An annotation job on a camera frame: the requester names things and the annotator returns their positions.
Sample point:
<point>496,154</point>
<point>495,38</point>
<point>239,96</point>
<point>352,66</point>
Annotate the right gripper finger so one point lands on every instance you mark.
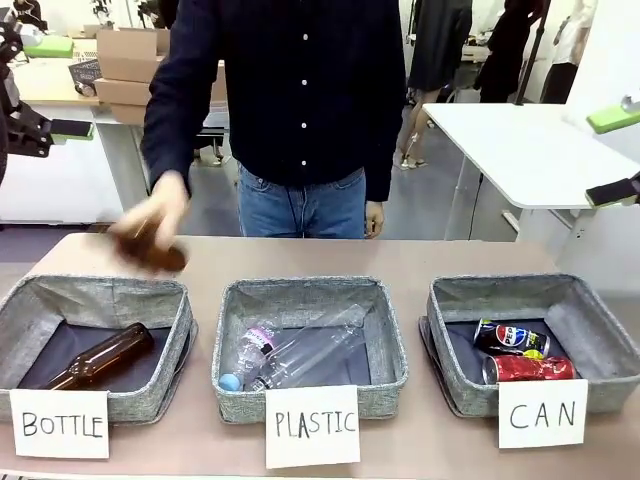
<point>615,116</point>
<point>612,192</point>

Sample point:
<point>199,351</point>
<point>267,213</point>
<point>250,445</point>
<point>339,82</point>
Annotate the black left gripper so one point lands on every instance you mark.
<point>5,115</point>

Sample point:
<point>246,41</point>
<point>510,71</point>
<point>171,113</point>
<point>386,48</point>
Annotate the black Pepsi can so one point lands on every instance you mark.
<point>510,337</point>

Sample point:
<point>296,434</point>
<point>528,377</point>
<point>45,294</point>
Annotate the red crushed soda can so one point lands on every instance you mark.
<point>535,369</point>

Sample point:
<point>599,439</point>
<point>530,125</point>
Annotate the brown glass bottle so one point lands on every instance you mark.
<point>160,255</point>
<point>105,355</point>

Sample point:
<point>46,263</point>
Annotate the small clear plastic bottle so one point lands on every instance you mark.
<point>252,350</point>

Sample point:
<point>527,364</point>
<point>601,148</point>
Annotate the large clear plastic bottle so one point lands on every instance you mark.
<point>320,340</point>

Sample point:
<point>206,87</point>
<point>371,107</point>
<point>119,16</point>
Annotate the person left forearm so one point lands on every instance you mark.
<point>382,155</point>

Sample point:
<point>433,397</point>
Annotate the person right forearm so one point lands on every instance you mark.
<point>170,120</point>

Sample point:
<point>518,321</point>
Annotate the grey fabric basket can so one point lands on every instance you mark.
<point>600,325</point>

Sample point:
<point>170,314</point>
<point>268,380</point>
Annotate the grey fabric basket bottle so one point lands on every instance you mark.
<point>150,300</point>

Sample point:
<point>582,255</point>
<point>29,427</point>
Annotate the paper label CAN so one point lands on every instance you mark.
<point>542,415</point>

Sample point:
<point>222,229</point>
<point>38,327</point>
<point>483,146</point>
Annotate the grey fabric basket plastic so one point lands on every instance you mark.
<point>310,300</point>

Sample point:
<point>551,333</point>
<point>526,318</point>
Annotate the person right hand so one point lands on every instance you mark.
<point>160,205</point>

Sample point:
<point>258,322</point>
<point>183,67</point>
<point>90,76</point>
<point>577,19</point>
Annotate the person left hand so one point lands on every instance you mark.
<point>375,220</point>

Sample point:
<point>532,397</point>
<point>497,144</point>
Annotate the wooden top desk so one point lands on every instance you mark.
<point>50,85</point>

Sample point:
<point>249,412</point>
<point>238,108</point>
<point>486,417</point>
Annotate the tape roll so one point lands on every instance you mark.
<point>86,89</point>

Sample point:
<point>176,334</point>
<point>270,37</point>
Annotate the black plastic crate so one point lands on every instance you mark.
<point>85,71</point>

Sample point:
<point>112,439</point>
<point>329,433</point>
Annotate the white plastic crate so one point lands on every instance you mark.
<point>82,49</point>

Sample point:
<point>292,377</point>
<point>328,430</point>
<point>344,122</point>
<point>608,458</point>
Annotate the flat closed cardboard box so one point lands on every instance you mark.
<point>122,92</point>
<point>129,114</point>

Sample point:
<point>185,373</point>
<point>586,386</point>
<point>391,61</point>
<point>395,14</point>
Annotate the white desk under boxes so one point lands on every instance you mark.
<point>120,131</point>

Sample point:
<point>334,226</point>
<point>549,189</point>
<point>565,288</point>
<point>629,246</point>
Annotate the open cardboard box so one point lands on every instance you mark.
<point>127,55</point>

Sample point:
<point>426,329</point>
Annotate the bystander in white shirt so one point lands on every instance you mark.
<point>567,50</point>

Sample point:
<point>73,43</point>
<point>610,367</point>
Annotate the black tripod pole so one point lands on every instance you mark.
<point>531,55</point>

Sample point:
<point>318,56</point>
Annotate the large white table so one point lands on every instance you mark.
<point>510,140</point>

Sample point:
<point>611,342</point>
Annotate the bystander in black clothes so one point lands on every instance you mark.
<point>507,50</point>

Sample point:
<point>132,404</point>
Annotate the bystander in dark coat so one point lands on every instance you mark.
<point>440,45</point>

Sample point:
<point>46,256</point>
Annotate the person in dark shirt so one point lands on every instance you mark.
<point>310,100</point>

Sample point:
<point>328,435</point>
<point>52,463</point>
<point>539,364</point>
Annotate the paper label BOTTLE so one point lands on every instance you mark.
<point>60,424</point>

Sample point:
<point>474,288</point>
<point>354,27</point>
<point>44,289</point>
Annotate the paper label PLASTIC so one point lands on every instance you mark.
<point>312,426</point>

